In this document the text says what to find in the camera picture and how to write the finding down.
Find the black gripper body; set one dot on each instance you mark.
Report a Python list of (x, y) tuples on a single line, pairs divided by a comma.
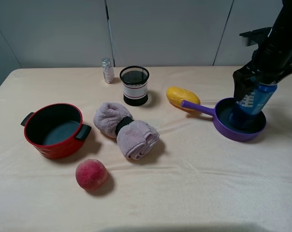
[(264, 58)]

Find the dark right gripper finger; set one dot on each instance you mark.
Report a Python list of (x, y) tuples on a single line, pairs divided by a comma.
[(244, 81), (279, 74)]

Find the blue drink bottle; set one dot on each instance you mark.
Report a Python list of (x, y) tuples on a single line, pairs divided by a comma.
[(245, 112)]

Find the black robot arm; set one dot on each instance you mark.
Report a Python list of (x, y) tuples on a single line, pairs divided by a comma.
[(279, 35)]

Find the purple frying pan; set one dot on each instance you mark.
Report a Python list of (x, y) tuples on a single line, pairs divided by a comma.
[(220, 118)]

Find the yellow melon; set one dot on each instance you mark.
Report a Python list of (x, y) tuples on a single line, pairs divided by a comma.
[(176, 95)]

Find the rolled lilac towel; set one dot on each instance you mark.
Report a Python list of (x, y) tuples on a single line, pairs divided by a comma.
[(135, 138)]

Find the clear jar with pink pills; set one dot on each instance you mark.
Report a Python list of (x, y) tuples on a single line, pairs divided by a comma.
[(108, 71)]

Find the red peach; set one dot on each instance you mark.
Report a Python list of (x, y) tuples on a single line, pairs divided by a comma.
[(91, 174)]

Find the red pot with black handles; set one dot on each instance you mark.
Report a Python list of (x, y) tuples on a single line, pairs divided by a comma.
[(56, 131)]

